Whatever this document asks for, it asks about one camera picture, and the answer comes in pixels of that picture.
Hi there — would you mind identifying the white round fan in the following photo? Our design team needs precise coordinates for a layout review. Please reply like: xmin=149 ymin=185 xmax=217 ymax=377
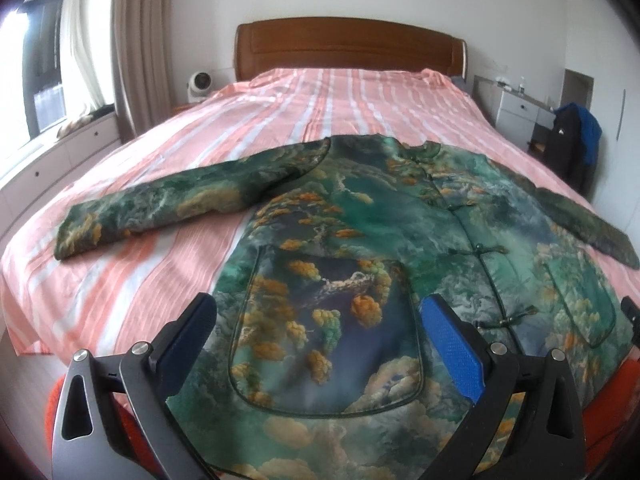
xmin=186 ymin=72 xmax=215 ymax=103

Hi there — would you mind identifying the green printed jacket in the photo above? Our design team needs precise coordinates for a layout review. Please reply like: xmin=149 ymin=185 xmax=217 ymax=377
xmin=54 ymin=132 xmax=640 ymax=480

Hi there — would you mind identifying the brown wooden headboard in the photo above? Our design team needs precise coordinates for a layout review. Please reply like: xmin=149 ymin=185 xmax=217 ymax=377
xmin=234 ymin=16 xmax=470 ymax=86

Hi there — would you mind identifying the patterned cushion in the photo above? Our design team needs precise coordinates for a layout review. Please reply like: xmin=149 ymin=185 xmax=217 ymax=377
xmin=56 ymin=112 xmax=96 ymax=138

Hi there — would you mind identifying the blue garment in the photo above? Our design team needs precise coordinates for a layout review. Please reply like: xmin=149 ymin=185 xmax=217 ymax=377
xmin=570 ymin=102 xmax=603 ymax=166

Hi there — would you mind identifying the orange cloth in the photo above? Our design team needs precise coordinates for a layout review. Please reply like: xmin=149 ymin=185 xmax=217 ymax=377
xmin=42 ymin=345 xmax=640 ymax=480

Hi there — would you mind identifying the black jacket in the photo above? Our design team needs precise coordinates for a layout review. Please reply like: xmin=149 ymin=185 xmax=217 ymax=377
xmin=547 ymin=105 xmax=596 ymax=196

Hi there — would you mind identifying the white drawer desk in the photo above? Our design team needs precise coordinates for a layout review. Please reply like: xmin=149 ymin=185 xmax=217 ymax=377
xmin=472 ymin=74 xmax=558 ymax=151

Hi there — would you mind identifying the window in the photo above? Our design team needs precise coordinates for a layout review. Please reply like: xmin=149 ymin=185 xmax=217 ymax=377
xmin=0 ymin=0 xmax=66 ymax=146

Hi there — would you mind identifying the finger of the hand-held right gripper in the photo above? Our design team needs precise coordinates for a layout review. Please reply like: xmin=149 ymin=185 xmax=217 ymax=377
xmin=619 ymin=296 xmax=640 ymax=347

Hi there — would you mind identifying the white sheer curtain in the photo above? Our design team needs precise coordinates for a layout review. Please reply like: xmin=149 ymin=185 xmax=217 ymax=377
xmin=59 ymin=0 xmax=103 ymax=111

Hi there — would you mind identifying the pink striped bed sheet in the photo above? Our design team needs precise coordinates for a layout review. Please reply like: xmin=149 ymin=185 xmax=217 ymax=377
xmin=0 ymin=66 xmax=640 ymax=356

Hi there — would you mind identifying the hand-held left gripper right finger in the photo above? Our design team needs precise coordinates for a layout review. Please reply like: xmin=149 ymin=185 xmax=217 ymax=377
xmin=420 ymin=294 xmax=586 ymax=480

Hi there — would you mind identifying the white window seat cabinet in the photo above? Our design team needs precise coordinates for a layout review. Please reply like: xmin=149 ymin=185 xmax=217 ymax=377
xmin=0 ymin=105 xmax=123 ymax=241

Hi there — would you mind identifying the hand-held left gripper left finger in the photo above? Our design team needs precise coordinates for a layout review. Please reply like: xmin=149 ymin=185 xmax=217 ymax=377
xmin=50 ymin=292 xmax=218 ymax=480

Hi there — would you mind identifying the brown curtain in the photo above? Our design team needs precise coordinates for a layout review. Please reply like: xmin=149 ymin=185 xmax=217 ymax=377
xmin=111 ymin=0 xmax=176 ymax=141

